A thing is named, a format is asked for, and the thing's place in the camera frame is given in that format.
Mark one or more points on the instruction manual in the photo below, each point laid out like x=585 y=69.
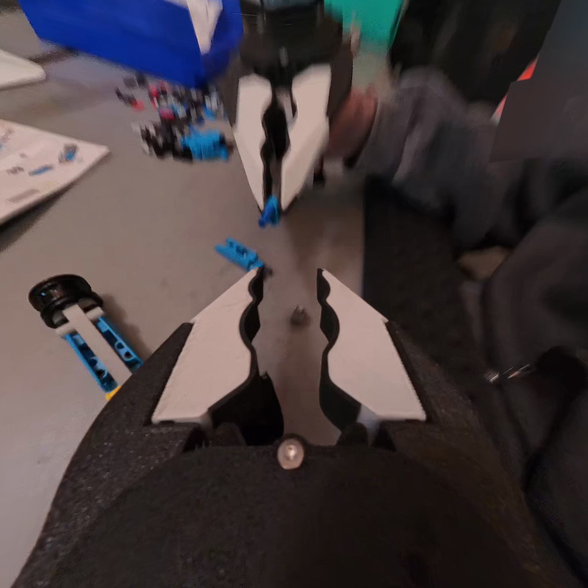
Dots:
x=41 y=165

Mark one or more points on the blue bin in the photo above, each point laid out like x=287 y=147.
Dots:
x=115 y=32

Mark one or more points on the person's right hand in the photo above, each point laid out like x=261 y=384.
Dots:
x=353 y=124

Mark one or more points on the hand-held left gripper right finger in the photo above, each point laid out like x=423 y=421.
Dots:
x=376 y=367

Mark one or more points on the clear plastic parts bags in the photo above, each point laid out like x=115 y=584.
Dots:
x=204 y=23

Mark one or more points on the blue panel brick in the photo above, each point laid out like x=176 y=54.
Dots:
x=239 y=252

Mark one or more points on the wheel and beam assembly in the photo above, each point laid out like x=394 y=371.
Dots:
x=69 y=298

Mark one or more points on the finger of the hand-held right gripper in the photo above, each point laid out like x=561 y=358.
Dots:
x=250 y=128
x=310 y=128

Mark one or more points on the blue pin brick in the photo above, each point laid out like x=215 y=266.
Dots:
x=263 y=222

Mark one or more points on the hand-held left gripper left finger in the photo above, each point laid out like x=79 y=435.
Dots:
x=206 y=363

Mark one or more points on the person's dark clothing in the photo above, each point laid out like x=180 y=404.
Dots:
x=542 y=298

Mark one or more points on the person's right forearm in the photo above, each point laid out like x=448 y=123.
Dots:
x=422 y=151

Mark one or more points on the small blue beam brick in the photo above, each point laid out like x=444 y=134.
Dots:
x=272 y=206

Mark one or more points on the pile of toy bricks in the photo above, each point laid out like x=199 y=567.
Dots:
x=202 y=144

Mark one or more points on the dark grey connector brick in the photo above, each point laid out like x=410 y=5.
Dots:
x=298 y=316

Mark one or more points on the black mesh chair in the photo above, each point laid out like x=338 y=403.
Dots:
x=459 y=36

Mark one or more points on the white stand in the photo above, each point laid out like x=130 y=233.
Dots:
x=18 y=69

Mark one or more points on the black round knob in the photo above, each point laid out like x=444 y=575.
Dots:
x=560 y=372

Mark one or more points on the black studded mat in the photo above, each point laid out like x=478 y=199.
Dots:
x=413 y=275

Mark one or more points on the green storage crate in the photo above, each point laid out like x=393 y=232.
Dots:
x=372 y=18

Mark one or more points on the grey desk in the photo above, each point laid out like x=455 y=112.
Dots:
x=160 y=220

